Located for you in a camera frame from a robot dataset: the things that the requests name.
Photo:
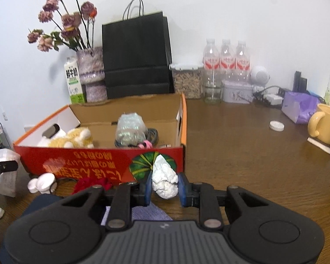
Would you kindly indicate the clear water bottle red label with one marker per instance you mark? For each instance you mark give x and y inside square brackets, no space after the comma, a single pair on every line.
[227,60]
[242,62]
[211,63]

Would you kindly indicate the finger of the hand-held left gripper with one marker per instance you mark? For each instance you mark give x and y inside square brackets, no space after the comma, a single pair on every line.
[8,167]

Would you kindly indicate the small white round cap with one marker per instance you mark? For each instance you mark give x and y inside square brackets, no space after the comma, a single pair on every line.
[276,126]

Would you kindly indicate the purple fabric pouch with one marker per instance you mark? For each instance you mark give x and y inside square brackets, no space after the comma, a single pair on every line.
[154,214]

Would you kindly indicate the empty glass jar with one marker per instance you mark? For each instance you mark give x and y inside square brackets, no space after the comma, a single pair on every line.
[213,95]

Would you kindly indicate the clear snack container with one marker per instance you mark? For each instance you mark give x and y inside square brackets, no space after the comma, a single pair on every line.
[186,84]

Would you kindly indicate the white power strip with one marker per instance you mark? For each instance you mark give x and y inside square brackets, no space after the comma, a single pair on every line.
[273,99]

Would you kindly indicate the black paper bag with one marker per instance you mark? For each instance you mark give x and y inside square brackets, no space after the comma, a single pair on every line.
[137,55]

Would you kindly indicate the clear plastic bag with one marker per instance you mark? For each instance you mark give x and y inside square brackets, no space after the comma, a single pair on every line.
[129,129]

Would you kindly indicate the large white bottle cap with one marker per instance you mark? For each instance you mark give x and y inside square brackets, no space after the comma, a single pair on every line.
[46,183]

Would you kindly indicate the yellow mug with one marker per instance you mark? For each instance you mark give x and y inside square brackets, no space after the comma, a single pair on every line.
[328,125]

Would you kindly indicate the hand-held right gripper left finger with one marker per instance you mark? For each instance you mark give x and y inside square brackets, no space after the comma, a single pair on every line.
[148,194]

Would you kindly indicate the dried pink roses bouquet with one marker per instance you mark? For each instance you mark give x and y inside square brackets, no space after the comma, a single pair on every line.
[68,19]

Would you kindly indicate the brown wooden desk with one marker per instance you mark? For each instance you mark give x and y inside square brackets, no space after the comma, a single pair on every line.
[236,156]

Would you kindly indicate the black upright device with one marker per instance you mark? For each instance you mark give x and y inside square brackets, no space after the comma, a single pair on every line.
[300,82]

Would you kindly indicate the red fabric rose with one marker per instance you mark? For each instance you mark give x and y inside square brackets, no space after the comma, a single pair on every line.
[89,184]

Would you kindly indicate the purple textured vase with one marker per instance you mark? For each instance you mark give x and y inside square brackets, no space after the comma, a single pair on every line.
[92,68]

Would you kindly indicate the pale floral tin box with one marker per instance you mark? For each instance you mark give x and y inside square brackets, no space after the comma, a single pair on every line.
[238,92]

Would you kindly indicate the white round camera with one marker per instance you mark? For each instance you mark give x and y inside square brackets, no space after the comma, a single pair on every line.
[260,75]

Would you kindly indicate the white and green milk carton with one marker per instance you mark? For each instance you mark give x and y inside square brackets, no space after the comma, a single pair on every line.
[74,82]

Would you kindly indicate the small clear spray bottle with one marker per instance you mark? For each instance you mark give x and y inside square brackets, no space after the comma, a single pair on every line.
[328,93]

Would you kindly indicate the small pink object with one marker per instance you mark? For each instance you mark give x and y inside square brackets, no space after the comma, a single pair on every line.
[145,144]

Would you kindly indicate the purple tissue pack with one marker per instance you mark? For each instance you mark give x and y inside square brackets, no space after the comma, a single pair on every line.
[298,107]

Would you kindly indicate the white paper stick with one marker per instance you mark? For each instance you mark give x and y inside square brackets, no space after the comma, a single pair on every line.
[320,145]

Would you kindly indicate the white and yellow plush sheep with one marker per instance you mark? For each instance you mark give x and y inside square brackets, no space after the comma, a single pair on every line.
[77,140]

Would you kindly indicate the white tissue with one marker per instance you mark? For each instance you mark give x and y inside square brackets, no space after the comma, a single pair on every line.
[163,181]

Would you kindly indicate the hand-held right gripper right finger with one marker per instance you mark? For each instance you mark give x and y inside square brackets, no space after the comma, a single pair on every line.
[182,191]

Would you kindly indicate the red cardboard box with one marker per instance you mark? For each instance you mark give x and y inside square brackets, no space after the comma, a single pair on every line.
[99,165]

